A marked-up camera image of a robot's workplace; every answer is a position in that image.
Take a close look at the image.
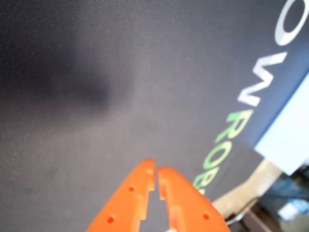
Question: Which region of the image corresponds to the white open cardboard box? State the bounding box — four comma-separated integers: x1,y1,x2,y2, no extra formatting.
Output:
254,70,309,176

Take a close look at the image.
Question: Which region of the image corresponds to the dark mat with WOWROBO print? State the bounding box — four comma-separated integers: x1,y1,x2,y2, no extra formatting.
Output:
0,0,309,232

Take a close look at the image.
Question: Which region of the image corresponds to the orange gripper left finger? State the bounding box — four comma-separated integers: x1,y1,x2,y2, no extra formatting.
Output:
84,159,156,232

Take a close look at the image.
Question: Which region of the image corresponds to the blue white blurry object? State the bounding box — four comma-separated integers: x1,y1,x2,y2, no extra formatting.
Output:
277,197,309,221

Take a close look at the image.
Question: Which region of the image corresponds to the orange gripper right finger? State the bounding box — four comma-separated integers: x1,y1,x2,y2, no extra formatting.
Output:
157,166,232,232

